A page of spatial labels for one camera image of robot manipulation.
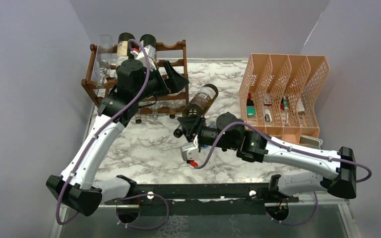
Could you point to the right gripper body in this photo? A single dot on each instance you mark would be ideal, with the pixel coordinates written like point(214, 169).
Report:
point(206, 136)

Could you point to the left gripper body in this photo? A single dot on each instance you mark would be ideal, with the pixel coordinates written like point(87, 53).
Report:
point(156, 85)

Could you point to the green wine bottle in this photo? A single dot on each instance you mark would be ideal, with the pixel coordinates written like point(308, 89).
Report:
point(149, 43)
point(123, 52)
point(200, 103)

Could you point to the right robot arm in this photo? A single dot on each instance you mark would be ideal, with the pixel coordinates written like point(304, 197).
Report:
point(333, 171)

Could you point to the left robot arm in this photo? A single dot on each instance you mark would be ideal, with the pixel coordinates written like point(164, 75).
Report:
point(75, 186)

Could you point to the clear bottle lower right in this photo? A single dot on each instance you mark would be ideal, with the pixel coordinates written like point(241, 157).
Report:
point(172, 113)

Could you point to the wooden wine rack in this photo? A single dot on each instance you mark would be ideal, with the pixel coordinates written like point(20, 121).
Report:
point(97, 94)

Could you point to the clear bottle lower middle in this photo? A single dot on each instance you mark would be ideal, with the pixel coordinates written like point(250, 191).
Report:
point(155, 114)

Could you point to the clear glass bottle top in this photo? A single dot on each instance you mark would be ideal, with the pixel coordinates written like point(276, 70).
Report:
point(103, 60)

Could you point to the green black red stamp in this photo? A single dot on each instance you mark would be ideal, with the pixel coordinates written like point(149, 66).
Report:
point(250, 107)

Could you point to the peach plastic file organizer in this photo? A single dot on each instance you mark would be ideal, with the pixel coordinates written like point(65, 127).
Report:
point(284, 90)

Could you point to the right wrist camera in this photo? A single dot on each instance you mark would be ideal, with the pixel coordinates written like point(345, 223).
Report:
point(190, 152)

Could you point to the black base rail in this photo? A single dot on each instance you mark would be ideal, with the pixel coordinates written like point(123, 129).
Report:
point(200, 199)

